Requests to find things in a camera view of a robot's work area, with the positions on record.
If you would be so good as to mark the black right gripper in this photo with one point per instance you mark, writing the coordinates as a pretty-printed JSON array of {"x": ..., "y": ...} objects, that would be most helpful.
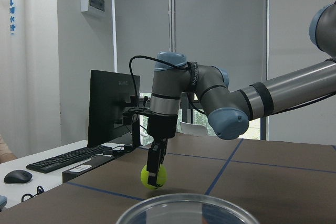
[{"x": 159, "y": 127}]

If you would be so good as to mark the Wilson tennis ball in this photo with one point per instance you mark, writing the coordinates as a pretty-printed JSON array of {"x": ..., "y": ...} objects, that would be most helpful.
[{"x": 161, "y": 178}]

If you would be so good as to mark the clear tennis ball can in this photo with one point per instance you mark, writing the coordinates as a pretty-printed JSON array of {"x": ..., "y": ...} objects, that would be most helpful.
[{"x": 186, "y": 208}]

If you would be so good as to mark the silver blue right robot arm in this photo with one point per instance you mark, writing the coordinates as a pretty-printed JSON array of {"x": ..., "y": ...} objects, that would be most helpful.
[{"x": 229, "y": 112}]

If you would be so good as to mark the white chair back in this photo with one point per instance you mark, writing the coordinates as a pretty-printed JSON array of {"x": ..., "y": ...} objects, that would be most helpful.
[{"x": 193, "y": 129}]

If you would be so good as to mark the black cardboard box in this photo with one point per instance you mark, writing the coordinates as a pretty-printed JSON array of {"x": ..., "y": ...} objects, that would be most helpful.
[{"x": 86, "y": 167}]

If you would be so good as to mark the black computer monitor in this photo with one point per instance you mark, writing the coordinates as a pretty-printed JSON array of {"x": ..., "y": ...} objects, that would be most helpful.
[{"x": 110, "y": 94}]

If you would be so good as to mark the black keyboard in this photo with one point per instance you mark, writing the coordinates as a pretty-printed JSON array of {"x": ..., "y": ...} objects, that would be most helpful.
[{"x": 69, "y": 158}]

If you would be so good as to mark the black computer mouse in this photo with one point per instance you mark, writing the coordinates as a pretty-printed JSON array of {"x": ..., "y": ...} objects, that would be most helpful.
[{"x": 18, "y": 177}]

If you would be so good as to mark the seated person beige shirt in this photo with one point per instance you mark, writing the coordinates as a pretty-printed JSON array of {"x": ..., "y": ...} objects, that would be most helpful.
[{"x": 5, "y": 153}]

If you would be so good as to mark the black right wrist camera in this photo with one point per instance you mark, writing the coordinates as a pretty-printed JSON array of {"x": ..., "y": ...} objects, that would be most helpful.
[{"x": 136, "y": 106}]

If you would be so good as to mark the aluminium frame post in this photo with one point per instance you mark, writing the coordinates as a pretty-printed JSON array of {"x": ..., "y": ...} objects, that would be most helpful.
[{"x": 172, "y": 29}]

